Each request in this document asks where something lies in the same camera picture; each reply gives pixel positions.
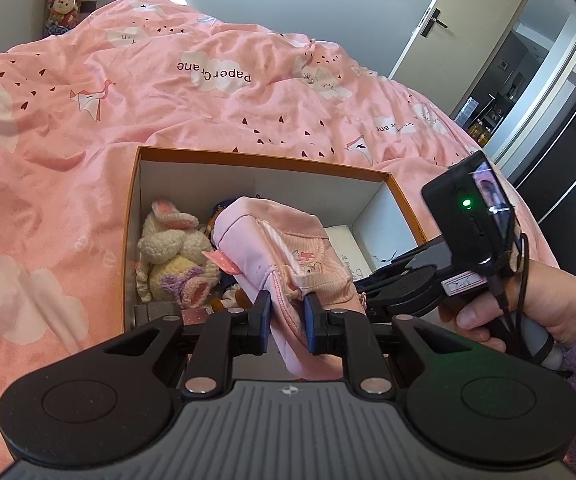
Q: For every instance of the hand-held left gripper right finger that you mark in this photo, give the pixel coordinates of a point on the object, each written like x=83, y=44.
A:
x=312, y=322

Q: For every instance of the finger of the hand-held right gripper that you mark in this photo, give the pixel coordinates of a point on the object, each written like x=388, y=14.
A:
x=382, y=275
x=375, y=305

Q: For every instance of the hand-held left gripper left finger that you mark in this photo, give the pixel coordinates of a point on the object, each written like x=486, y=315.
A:
x=265, y=320

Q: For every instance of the white glasses case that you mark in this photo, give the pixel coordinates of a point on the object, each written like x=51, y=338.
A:
x=343, y=245

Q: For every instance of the pink fabric pouch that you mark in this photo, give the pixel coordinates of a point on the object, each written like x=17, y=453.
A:
x=288, y=255

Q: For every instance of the plush dog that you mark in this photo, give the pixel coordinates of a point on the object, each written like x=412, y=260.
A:
x=218, y=220

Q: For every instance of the grey fabric box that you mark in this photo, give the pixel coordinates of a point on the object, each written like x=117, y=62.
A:
x=153, y=314

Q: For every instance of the cream crochet bunny toy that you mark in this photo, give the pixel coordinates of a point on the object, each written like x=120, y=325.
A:
x=173, y=255

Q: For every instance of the orange cardboard box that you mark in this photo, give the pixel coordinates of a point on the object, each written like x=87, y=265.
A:
x=268, y=180

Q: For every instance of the person's right hand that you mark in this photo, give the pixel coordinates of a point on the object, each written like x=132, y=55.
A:
x=552, y=305

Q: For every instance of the small pink glitter box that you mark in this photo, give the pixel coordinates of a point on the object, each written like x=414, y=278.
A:
x=195, y=316

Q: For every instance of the black glossy cabinet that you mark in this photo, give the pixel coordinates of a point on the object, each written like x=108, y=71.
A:
x=572, y=160

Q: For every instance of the white door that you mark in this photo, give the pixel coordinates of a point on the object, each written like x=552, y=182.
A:
x=467, y=35

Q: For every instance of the pink printed blanket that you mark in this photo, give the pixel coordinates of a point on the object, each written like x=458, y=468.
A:
x=68, y=110

